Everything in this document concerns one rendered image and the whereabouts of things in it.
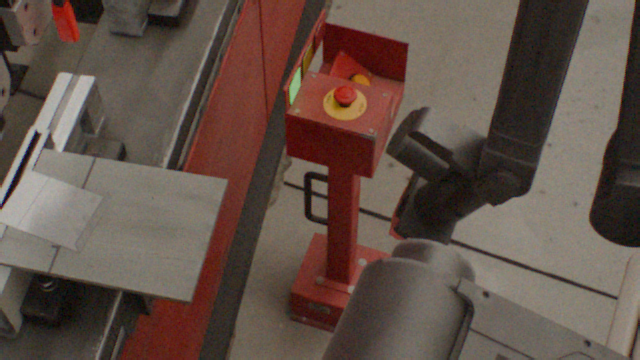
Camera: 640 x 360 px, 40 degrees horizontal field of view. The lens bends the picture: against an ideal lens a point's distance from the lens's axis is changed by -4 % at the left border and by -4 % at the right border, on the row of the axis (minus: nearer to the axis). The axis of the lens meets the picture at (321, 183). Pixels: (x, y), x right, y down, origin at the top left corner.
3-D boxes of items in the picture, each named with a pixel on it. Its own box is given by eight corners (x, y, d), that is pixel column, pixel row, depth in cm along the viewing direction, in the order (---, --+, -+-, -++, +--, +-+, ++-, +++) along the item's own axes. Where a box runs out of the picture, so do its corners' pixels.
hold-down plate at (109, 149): (60, 329, 117) (54, 319, 114) (24, 321, 117) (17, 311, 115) (127, 152, 134) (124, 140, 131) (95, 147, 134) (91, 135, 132)
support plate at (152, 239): (191, 305, 106) (190, 301, 106) (-6, 264, 109) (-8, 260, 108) (228, 183, 116) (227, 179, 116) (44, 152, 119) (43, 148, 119)
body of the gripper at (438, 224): (389, 232, 102) (422, 209, 96) (419, 164, 108) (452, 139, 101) (434, 262, 103) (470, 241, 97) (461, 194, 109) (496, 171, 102)
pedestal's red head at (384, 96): (372, 180, 157) (377, 115, 142) (285, 156, 160) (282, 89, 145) (403, 97, 168) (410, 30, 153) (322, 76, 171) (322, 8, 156)
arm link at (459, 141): (523, 193, 87) (545, 130, 92) (431, 127, 85) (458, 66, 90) (458, 232, 97) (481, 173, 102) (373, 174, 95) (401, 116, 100)
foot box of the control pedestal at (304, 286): (389, 350, 210) (392, 328, 200) (289, 319, 214) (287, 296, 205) (412, 280, 221) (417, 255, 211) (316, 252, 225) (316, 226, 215)
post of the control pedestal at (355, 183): (348, 285, 206) (356, 141, 162) (326, 278, 207) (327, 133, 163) (355, 266, 209) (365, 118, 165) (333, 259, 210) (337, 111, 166)
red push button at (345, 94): (352, 117, 150) (353, 103, 147) (329, 111, 151) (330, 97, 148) (359, 100, 153) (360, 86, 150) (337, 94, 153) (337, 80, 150)
